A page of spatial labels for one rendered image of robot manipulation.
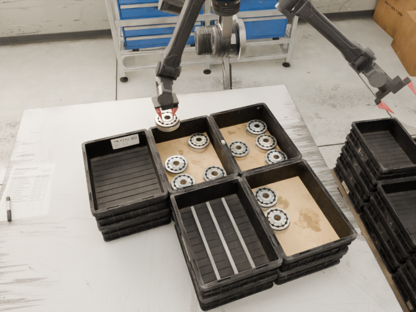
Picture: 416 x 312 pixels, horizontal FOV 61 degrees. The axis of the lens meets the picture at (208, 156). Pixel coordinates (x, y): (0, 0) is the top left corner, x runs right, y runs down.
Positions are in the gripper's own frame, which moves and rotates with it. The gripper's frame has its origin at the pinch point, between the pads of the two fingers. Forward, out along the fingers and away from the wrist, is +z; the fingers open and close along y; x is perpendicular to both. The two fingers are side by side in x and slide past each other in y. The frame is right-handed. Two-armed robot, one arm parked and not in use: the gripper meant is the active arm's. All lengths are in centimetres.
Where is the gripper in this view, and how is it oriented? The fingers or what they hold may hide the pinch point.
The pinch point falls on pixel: (166, 116)
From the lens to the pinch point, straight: 151.3
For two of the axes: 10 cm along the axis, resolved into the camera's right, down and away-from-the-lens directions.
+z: 0.0, 6.7, 7.5
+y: 9.5, -2.4, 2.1
